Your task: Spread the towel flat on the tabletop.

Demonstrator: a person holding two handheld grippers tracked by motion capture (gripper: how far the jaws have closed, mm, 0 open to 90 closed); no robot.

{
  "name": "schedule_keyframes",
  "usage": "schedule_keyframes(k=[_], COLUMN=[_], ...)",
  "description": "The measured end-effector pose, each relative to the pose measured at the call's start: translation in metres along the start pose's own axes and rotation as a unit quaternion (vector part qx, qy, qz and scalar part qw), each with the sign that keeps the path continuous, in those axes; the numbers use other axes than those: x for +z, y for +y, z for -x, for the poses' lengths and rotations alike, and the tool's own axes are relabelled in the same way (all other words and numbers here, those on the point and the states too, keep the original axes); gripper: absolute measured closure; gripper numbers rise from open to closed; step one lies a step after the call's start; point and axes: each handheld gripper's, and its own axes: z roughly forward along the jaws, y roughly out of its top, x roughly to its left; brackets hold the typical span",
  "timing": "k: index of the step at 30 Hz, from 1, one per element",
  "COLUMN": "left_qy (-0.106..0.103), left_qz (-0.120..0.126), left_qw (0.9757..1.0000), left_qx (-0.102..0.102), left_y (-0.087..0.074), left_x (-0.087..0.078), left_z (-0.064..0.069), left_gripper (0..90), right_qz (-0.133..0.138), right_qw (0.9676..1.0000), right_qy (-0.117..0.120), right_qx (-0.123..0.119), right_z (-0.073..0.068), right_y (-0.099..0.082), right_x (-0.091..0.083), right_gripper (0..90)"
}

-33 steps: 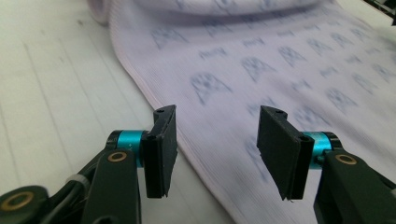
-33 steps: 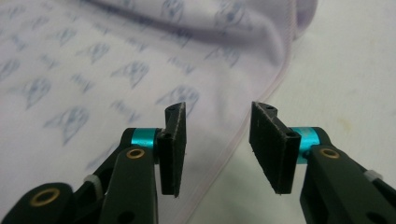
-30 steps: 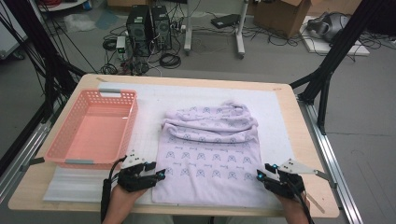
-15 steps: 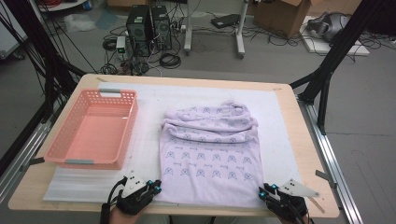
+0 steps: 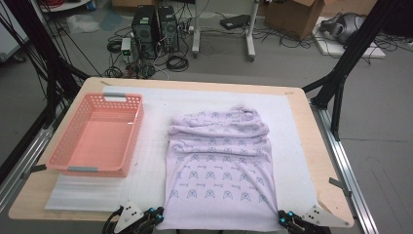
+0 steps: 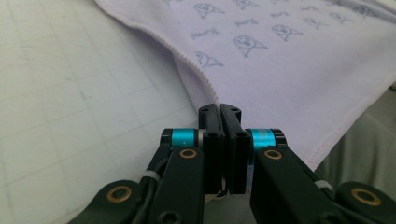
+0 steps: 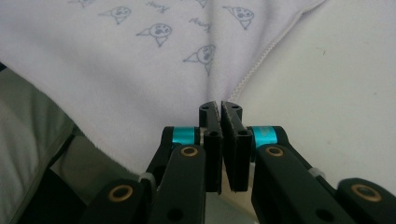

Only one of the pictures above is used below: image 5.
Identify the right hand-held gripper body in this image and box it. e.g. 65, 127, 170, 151
286, 204, 355, 234

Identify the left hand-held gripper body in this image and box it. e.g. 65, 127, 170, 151
102, 200, 158, 234

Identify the pink plastic basket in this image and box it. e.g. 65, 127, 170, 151
46, 92, 145, 178

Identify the lilac printed towel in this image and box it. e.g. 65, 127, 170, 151
155, 105, 283, 232

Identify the white foam sheet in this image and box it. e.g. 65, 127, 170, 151
44, 174, 131, 213

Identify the white grid mat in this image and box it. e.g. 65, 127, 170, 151
101, 85, 318, 219

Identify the white floor board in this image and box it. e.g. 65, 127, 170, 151
313, 16, 388, 59

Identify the small white power box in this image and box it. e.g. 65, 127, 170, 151
120, 37, 132, 57

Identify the large black computer tower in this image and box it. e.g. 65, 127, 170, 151
131, 4, 160, 61

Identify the slim black computer tower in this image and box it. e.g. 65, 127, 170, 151
157, 4, 180, 53

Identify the white wheeled stand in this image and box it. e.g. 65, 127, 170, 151
191, 0, 261, 62

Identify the grey rounded device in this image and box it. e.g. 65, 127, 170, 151
319, 12, 366, 45

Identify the blue floor sheet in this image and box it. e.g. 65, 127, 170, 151
98, 9, 125, 32

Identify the clear plastic bag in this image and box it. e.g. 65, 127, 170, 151
66, 13, 101, 35

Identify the brown cardboard box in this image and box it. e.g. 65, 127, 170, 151
264, 0, 325, 42

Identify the black flat box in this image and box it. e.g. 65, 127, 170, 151
219, 14, 251, 31

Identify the white cabinet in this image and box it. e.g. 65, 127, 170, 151
0, 3, 29, 62

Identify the round white table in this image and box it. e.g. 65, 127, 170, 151
38, 0, 92, 14

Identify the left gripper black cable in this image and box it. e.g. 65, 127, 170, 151
101, 208, 125, 234

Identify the grey metal bracket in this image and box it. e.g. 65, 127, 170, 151
328, 176, 354, 198
21, 164, 48, 179

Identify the aluminium rail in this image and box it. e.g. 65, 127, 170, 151
310, 100, 381, 234
0, 103, 66, 214

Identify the coiled black cable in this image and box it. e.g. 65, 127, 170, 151
166, 55, 190, 73

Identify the black frame stand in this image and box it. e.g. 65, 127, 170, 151
301, 0, 413, 142
0, 0, 91, 128

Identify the tangle of black floor cables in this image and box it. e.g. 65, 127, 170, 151
252, 27, 325, 50

